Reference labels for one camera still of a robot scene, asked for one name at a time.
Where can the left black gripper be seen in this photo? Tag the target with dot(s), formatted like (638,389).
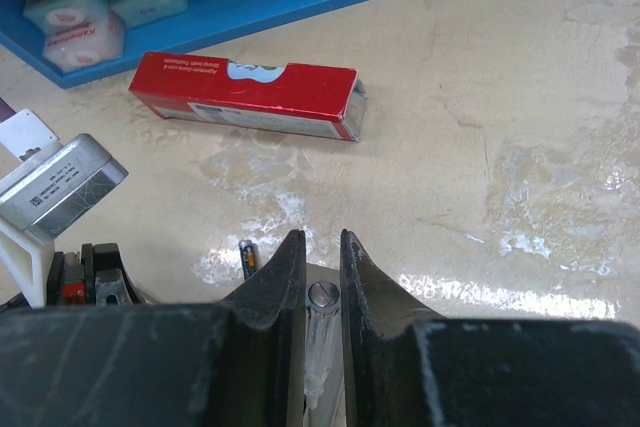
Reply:
(95,275)

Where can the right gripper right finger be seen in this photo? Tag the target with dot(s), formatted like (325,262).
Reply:
(407,365)

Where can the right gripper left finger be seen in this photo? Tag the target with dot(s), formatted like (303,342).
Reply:
(238,361)

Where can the clear test pen screwdriver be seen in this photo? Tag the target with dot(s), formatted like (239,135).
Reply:
(323,315)

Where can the small AAA battery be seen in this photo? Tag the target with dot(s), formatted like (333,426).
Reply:
(249,258)

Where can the green tissue pack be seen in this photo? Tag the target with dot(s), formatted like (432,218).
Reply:
(135,13)

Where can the red toothpaste box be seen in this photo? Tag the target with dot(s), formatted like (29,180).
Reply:
(302,99)

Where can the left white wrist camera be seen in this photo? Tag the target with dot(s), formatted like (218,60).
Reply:
(54,185)

